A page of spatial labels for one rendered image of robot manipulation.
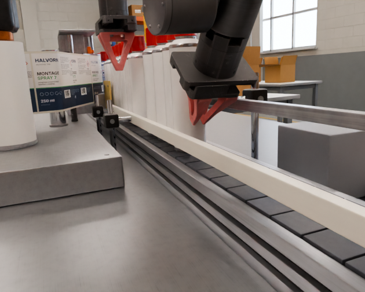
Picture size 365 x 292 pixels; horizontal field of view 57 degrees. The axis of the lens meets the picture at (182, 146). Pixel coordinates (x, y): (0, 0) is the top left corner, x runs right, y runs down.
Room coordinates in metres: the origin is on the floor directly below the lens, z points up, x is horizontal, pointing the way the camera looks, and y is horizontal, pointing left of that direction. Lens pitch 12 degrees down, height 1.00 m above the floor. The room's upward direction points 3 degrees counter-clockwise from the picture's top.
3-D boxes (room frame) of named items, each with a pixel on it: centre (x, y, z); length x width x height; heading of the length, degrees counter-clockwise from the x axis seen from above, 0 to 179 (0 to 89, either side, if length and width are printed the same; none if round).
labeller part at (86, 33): (1.16, 0.33, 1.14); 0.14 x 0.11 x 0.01; 21
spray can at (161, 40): (0.62, 0.02, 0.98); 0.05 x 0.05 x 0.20
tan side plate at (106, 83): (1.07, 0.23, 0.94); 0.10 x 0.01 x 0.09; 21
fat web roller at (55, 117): (0.86, 0.32, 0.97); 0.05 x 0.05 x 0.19
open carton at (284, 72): (5.00, -1.44, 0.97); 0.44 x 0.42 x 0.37; 115
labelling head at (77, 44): (1.16, 0.33, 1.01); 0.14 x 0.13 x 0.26; 21
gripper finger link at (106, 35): (0.73, 0.13, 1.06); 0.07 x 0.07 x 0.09; 21
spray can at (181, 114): (0.53, -0.01, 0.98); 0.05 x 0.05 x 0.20
